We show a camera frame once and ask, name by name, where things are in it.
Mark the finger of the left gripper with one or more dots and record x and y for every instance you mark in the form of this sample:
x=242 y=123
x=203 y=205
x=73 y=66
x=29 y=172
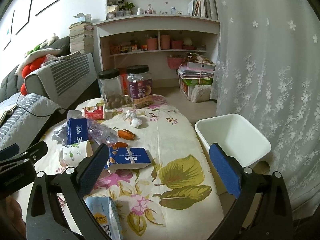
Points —
x=30 y=153
x=9 y=152

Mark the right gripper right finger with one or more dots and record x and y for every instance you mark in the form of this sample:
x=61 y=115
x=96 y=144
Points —
x=261 y=209

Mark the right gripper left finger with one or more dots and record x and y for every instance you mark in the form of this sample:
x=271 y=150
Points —
x=45 y=218

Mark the green printed paper cup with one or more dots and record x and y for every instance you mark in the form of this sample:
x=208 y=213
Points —
x=72 y=155

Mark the tall blue toothpaste box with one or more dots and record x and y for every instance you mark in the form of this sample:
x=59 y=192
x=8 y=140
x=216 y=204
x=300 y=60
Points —
x=76 y=130

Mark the clear plastic bag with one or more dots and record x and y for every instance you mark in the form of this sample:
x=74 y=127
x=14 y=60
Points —
x=97 y=132

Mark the red snack cup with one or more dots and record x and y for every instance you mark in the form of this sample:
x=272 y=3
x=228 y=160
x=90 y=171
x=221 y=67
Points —
x=95 y=112

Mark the blue carton box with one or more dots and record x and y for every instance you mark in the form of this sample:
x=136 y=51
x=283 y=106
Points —
x=121 y=158

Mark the brown orange peel piece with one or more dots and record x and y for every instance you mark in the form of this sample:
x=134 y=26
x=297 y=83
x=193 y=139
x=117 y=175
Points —
x=120 y=145

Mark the white tissue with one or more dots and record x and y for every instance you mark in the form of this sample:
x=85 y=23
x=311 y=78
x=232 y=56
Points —
x=131 y=114
x=136 y=122

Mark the white plastic trash bin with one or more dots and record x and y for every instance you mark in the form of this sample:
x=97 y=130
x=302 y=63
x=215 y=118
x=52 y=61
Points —
x=236 y=136

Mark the grey quilted seat cover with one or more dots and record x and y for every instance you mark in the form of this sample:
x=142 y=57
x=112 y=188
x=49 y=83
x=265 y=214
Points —
x=28 y=115

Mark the grey sofa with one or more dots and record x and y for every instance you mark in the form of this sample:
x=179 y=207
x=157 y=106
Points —
x=33 y=84

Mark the red plush toy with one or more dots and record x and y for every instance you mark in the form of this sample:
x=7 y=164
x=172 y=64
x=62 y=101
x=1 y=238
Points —
x=30 y=68

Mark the grey striped sofa cover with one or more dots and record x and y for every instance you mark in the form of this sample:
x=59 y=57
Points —
x=68 y=77

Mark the clear jar with nuts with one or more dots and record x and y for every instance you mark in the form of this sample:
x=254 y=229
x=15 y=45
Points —
x=111 y=88

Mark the floral tablecloth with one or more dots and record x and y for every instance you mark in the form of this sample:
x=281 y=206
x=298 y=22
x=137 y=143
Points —
x=175 y=197

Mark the red gift box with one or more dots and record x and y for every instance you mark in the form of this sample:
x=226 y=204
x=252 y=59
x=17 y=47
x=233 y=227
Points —
x=123 y=77

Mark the stack of books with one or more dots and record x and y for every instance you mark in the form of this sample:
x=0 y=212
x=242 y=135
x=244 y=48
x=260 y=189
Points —
x=81 y=37

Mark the purple label snack jar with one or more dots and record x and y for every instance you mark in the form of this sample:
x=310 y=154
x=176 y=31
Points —
x=139 y=81

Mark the white floral lace curtain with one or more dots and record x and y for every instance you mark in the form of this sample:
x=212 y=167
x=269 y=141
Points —
x=268 y=71

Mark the tissue box on books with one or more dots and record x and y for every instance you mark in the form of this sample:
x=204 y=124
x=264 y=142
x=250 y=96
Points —
x=80 y=17

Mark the pile of papers and box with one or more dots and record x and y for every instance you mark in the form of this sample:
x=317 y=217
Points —
x=195 y=76

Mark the pink flower pot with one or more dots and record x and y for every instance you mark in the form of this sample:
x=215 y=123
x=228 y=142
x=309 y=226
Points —
x=165 y=42
x=152 y=44

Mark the pink hanging basket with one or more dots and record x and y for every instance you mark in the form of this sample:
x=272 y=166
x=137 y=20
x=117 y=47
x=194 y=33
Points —
x=175 y=62

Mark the white bookshelf unit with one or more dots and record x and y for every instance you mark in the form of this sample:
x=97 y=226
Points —
x=120 y=39

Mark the upright books on shelf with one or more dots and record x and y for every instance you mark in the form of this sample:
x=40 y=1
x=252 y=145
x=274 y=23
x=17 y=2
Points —
x=198 y=8

